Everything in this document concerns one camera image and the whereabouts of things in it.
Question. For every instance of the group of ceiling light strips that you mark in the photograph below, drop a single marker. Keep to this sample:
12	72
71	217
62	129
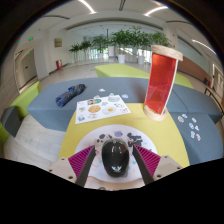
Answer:
87	6

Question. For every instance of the folded dark blue umbrella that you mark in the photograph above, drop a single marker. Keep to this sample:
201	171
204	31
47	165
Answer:
70	95

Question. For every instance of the dark grey upholstered bench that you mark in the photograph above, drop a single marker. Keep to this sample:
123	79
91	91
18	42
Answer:
10	120

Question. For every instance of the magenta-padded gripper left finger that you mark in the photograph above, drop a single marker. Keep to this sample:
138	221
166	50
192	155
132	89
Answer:
78	160

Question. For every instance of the long grey upholstered bench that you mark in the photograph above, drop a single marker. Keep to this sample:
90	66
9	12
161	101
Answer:
50	113

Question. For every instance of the black computer mouse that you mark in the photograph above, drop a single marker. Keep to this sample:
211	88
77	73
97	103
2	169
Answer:
115	158

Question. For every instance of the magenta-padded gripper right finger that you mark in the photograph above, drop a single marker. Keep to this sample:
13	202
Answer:
150	160

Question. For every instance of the lime green upholstered bench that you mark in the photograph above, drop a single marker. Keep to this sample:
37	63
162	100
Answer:
25	100
116	70

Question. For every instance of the green exit sign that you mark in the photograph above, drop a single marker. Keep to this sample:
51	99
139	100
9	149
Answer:
30	39

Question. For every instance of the grey door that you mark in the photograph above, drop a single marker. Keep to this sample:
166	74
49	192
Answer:
29	68

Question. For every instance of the red fire extinguisher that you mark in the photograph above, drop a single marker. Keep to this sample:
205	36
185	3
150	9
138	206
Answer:
59	65

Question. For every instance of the row of potted plants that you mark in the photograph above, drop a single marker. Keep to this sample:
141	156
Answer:
123	40

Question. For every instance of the white printed sticker sheet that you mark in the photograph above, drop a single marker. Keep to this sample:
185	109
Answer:
100	110

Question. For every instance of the pale grey round sticker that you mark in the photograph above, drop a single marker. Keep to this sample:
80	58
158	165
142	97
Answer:
113	98

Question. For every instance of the group of small stickers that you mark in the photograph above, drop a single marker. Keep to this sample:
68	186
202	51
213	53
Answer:
191	126

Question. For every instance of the framed wall picture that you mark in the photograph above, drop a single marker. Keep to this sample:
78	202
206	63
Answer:
58	42

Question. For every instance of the small white sticker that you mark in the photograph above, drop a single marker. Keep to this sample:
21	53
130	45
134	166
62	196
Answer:
111	94
97	97
101	90
124	96

